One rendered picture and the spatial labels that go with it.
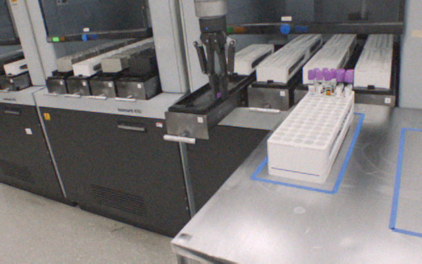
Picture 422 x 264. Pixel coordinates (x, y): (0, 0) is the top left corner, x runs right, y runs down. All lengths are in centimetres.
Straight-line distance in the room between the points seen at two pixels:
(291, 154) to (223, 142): 69
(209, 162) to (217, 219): 81
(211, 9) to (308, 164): 53
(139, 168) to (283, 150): 104
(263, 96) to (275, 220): 66
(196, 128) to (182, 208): 63
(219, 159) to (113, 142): 52
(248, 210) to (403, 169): 28
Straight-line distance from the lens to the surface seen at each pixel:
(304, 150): 58
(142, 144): 148
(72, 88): 164
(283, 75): 112
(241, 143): 123
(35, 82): 202
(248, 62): 123
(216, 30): 97
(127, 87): 141
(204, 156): 133
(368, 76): 108
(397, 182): 62
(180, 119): 98
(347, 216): 53
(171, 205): 156
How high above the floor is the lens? 114
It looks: 23 degrees down
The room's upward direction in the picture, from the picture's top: 7 degrees counter-clockwise
